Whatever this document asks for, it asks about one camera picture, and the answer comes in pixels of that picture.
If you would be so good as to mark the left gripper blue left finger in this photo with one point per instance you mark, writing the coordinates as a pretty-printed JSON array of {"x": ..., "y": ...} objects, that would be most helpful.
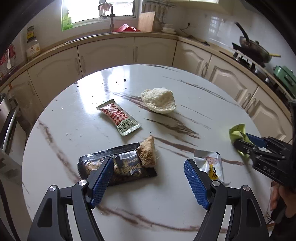
[{"x": 98, "y": 181}]

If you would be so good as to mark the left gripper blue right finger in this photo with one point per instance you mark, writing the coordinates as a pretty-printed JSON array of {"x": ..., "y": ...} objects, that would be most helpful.
[{"x": 199, "y": 189}]

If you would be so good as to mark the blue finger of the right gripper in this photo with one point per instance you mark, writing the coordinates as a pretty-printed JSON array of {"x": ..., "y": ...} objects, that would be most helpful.
[
  {"x": 243, "y": 147},
  {"x": 257, "y": 141}
]

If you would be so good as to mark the green snack wrapper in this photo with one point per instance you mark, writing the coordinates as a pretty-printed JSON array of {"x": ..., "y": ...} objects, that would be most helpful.
[{"x": 238, "y": 132}]

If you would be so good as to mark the black snack bag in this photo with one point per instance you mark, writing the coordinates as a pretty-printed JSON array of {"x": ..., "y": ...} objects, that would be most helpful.
[{"x": 128, "y": 165}]

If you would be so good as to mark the silver yellow snack wrapper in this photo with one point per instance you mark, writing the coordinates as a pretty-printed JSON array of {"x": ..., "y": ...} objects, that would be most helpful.
[{"x": 210, "y": 163}]

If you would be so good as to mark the brown bread piece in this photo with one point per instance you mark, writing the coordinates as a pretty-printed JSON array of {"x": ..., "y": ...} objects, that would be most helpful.
[{"x": 146, "y": 152}]

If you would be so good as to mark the red checkered ketchup packet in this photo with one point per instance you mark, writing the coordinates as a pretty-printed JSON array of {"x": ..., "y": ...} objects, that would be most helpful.
[{"x": 124, "y": 122}]

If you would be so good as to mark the white bread bun piece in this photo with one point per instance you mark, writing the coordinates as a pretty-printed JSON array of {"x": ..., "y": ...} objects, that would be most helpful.
[{"x": 159, "y": 100}]

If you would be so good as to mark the cream lower kitchen cabinets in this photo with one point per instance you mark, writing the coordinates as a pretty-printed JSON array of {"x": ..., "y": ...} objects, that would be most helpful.
[{"x": 51, "y": 72}]

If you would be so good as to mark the person's right hand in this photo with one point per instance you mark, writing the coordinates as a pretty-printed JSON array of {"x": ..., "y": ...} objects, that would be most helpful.
[{"x": 288, "y": 197}]

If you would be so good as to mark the round white marble table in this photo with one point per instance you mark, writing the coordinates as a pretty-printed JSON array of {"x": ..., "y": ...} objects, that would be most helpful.
[{"x": 158, "y": 208}]

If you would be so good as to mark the green enamel box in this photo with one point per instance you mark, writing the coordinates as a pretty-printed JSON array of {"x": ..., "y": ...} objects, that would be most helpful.
[{"x": 286, "y": 77}]

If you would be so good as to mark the black gas stove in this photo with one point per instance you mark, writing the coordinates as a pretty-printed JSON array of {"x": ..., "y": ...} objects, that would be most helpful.
[{"x": 261, "y": 73}]

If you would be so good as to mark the black wok pan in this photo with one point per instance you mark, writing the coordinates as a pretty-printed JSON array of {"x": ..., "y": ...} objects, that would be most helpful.
[{"x": 254, "y": 47}]

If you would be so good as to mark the black silver rice cooker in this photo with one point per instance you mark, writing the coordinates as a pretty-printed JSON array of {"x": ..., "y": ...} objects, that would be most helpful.
[{"x": 9, "y": 111}]

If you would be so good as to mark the stacked white bowls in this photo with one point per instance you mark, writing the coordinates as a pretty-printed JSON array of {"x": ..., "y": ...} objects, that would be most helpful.
[{"x": 168, "y": 29}]

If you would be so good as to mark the large glass jar yellow label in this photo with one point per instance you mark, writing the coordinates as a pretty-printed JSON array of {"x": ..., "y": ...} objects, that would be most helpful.
[{"x": 33, "y": 46}]

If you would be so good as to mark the white spoon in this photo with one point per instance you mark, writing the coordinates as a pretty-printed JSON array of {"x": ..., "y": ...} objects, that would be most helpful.
[{"x": 8, "y": 61}]

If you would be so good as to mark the red basin in sink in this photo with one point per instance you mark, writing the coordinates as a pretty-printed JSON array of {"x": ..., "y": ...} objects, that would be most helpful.
[{"x": 126, "y": 28}]

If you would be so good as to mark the green dish soap bottle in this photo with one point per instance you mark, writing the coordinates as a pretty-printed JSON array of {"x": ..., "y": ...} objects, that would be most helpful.
[{"x": 66, "y": 21}]

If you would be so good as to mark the wooden cutting board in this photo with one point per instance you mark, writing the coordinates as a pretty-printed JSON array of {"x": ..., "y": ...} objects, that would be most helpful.
[{"x": 146, "y": 21}]

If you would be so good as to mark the hanging utensil rack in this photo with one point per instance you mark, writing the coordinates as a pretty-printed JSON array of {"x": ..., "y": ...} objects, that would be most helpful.
[{"x": 161, "y": 8}]

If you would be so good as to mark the red wire dish rack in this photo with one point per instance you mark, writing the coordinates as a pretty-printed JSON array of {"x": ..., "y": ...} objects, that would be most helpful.
[{"x": 4, "y": 71}]

